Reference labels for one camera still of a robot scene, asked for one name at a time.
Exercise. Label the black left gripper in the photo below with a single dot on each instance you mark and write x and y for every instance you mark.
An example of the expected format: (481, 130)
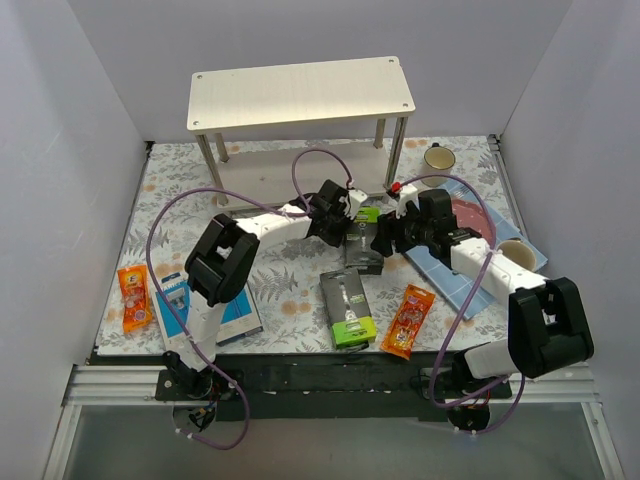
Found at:
(338, 223)

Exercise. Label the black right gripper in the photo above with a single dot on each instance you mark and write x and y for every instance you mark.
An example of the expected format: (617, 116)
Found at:
(398, 230)

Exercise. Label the black green razor box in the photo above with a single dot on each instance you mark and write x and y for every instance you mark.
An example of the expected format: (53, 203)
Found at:
(349, 316)
(358, 253)

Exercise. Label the white two-tier shelf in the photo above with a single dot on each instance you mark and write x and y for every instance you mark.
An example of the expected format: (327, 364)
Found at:
(295, 97)

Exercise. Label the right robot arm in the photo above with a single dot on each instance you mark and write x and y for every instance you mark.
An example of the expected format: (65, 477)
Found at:
(547, 328)

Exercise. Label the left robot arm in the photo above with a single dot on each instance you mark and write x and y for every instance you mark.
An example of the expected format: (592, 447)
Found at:
(219, 265)

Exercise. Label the floral tablecloth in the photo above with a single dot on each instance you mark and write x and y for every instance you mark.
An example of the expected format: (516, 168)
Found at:
(172, 210)

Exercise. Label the orange razor packet right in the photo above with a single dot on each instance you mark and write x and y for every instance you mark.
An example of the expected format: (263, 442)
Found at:
(407, 322)

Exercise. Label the orange razor packet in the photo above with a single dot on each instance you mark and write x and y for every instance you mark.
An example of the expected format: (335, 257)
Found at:
(135, 297)
(407, 322)

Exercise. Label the pink polka dot plate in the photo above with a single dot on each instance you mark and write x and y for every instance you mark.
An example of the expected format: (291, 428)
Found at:
(471, 215)

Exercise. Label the cream enamel mug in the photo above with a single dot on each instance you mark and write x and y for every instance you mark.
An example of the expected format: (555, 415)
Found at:
(438, 161)

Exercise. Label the blue checkered placemat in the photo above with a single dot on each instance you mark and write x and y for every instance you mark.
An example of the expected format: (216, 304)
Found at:
(469, 271)

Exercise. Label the painted ceramic mug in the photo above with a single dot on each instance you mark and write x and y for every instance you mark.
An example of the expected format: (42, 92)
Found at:
(518, 252)

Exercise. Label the blue Harry's razor box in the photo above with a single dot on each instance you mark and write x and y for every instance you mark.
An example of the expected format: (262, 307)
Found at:
(240, 318)

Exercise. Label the orange razor packet left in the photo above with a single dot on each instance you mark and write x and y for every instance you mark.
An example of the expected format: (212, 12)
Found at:
(135, 297)

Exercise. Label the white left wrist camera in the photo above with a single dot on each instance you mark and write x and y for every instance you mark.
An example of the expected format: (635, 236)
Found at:
(354, 200)

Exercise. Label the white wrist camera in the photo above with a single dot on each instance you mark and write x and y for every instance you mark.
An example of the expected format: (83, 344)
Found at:
(404, 195)
(354, 200)

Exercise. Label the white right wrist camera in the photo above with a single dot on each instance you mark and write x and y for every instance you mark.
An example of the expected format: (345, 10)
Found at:
(404, 195)

